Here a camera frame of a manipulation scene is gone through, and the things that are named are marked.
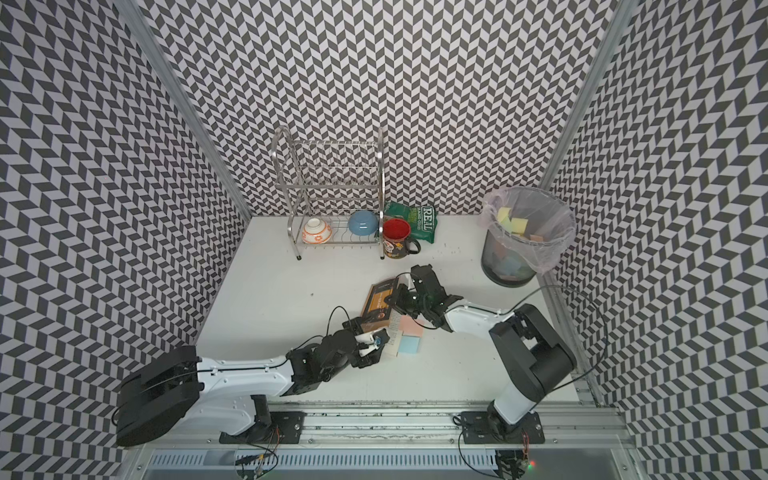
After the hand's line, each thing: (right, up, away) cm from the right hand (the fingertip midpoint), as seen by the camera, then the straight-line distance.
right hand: (383, 304), depth 87 cm
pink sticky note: (+7, -5, -6) cm, 11 cm away
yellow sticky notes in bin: (+42, +24, +10) cm, 50 cm away
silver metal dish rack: (-20, +39, +28) cm, 52 cm away
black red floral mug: (+3, +19, +11) cm, 23 cm away
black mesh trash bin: (+37, +13, +2) cm, 40 cm away
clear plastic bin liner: (+46, +26, +4) cm, 53 cm away
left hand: (-3, -6, -4) cm, 8 cm away
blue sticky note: (+7, -10, -4) cm, 13 cm away
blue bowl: (-8, +26, +21) cm, 34 cm away
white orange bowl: (-24, +22, +15) cm, 36 cm away
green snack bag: (+14, +27, +29) cm, 42 cm away
